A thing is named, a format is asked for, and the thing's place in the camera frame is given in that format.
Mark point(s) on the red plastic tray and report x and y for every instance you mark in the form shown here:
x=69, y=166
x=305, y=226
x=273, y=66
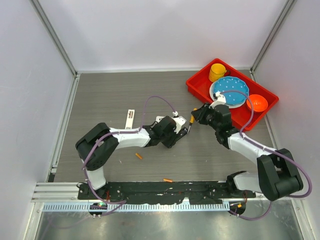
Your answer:
x=199, y=86

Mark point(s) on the white remote with orange batteries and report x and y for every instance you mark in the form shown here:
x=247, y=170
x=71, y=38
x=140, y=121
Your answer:
x=130, y=119

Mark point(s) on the yellow cup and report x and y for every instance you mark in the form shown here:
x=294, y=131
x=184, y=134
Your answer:
x=217, y=71

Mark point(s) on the orange bowl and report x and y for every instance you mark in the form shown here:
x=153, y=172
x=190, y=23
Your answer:
x=259, y=103

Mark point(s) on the orange handle screwdriver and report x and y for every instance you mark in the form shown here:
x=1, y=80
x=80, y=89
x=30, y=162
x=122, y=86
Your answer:
x=191, y=121

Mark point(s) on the white grey plate underneath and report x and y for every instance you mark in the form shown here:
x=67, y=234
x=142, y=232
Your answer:
x=233, y=99

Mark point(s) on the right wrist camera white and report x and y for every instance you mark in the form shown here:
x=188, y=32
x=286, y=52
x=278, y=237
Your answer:
x=218, y=99

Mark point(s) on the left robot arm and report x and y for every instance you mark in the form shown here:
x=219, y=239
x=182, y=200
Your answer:
x=97, y=146

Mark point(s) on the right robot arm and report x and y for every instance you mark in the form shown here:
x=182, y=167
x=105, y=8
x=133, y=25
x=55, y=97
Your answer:
x=277, y=176

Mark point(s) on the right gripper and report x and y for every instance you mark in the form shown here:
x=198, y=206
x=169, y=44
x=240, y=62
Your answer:
x=199, y=114

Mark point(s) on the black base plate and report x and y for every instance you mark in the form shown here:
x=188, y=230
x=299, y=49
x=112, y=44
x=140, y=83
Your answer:
x=163, y=193

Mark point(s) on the black remote control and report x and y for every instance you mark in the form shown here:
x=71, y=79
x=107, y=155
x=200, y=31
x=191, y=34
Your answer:
x=182, y=133

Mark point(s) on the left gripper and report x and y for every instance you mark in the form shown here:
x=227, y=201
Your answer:
x=169, y=143

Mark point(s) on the blue polka dot plate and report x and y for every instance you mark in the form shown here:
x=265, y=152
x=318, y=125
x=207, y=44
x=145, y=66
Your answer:
x=243, y=86

